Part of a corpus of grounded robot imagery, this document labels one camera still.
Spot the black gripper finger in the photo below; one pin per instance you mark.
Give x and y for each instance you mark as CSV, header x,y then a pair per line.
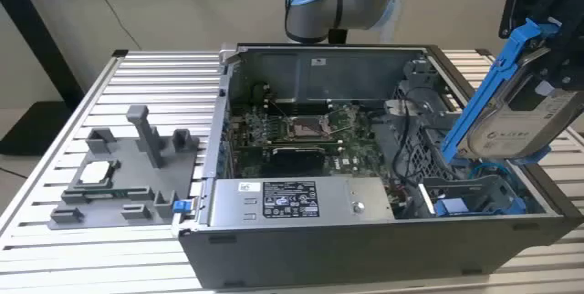
x,y
565,54
517,3

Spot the hard disk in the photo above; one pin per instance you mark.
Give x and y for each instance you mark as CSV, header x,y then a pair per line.
x,y
501,136

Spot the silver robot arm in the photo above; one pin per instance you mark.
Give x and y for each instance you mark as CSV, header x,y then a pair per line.
x,y
318,17

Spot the grey disk bay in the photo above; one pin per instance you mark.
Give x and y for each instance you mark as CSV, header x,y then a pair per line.
x,y
456,184

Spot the perforated metal drive cage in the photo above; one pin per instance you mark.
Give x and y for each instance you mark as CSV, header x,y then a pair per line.
x,y
420,150

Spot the green motherboard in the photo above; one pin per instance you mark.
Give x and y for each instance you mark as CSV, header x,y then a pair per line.
x,y
360,150

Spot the CPU socket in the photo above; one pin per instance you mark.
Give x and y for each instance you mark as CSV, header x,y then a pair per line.
x,y
306,129

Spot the thin metal locking lever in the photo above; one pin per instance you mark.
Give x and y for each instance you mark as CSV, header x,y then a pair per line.
x,y
277,109

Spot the black fan shroud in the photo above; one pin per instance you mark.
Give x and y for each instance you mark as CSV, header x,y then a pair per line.
x,y
296,160

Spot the black open PC case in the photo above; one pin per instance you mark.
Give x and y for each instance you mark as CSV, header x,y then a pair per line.
x,y
318,256

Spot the grey power supply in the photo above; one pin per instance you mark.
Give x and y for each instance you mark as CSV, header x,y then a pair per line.
x,y
228,205

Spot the blue case latch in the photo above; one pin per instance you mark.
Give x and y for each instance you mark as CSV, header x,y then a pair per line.
x,y
180,206

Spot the grey parts rack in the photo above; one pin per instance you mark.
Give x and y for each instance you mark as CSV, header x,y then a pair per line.
x,y
132,171

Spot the green RAM stick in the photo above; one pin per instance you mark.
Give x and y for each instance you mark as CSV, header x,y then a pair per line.
x,y
122,193

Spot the silver CPU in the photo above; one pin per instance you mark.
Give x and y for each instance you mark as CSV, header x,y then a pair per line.
x,y
96,172

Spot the black desk stand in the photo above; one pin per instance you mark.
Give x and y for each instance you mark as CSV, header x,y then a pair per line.
x,y
36,34

